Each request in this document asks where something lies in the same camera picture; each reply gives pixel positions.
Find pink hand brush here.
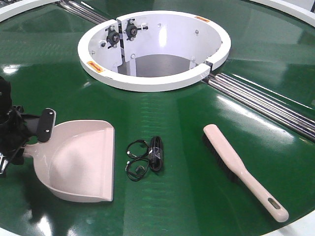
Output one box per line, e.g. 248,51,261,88
203,124,289,222

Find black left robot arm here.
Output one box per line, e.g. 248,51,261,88
0,77,56,177

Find white inner conveyor ring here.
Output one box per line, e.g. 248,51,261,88
77,10,232,92

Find chrome rollers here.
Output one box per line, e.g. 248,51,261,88
202,73,315,141
57,0,109,25

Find chrome rollers right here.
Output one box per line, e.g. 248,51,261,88
202,73,315,141

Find orange warning sticker back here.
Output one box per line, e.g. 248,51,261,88
195,16,210,23

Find orange warning sticker front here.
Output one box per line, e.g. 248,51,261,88
87,60,104,73

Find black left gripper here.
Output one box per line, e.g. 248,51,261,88
0,106,56,176

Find thin black wire loop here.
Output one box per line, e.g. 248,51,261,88
126,140,150,159

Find white outer conveyor rim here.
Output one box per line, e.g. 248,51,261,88
0,0,315,27

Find pink plastic dustpan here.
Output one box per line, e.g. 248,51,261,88
23,120,115,203

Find thin black wire with connector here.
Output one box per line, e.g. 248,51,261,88
125,158,151,182

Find black bearing mount right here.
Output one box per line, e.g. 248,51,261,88
123,19,149,41

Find orange warning sticker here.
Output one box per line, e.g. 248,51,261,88
195,16,210,23
87,60,104,73

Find chrome rollers top left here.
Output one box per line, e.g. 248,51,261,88
57,0,109,25

